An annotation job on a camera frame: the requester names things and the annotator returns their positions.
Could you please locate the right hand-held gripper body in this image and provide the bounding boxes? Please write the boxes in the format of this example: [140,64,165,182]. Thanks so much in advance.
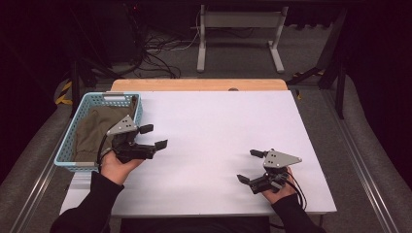
[251,149,303,195]

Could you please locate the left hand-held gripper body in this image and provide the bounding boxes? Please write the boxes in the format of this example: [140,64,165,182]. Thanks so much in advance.
[106,115,158,164]

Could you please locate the olive green pants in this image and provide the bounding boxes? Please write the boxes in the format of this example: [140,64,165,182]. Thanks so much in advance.
[71,96,137,163]

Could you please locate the light blue plastic basket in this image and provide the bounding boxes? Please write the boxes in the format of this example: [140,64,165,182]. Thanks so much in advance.
[53,91,144,173]

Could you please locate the person's right hand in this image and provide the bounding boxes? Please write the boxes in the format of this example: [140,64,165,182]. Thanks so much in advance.
[261,167,297,205]

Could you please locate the person's left hand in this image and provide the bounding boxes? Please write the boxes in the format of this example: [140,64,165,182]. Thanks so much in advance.
[100,149,145,186]

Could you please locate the black floor stand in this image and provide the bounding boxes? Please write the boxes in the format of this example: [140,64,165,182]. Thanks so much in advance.
[69,59,113,119]
[286,6,348,120]

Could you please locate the yellow black striped tape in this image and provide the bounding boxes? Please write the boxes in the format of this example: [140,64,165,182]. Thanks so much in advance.
[54,81,74,106]

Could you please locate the white metal stand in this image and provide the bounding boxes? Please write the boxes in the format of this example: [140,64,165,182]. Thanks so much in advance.
[196,4,290,74]

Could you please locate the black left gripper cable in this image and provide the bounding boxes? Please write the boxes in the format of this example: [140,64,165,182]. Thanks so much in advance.
[96,134,113,173]

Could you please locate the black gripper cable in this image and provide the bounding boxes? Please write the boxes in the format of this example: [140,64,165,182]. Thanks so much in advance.
[285,171,308,212]
[96,134,113,173]

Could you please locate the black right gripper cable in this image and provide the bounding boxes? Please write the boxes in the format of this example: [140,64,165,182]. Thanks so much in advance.
[285,171,308,212]

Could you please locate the bundle of floor cables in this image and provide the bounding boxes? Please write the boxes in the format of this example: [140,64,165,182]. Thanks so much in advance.
[129,6,202,80]

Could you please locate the aluminium floor rail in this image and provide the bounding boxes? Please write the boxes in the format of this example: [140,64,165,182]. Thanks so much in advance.
[324,90,400,233]
[9,106,76,233]

